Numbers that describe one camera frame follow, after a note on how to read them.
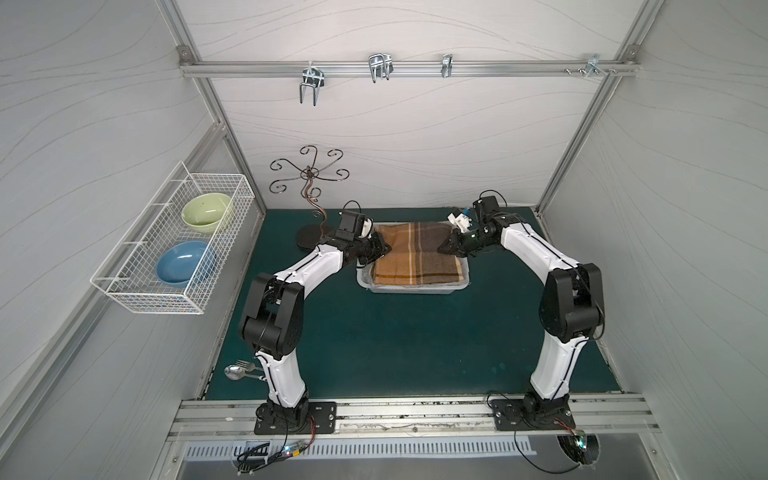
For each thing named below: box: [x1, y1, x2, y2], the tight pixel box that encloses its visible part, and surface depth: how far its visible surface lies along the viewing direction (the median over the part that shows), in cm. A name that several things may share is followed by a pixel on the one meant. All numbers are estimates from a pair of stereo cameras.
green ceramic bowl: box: [182, 193, 231, 233], surface depth 73 cm
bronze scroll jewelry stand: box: [269, 145, 350, 248], surface depth 90 cm
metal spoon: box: [224, 365, 260, 381], surface depth 80 cm
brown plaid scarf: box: [371, 222, 464, 285], surface depth 88 cm
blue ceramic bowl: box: [156, 241, 215, 287], surface depth 65 cm
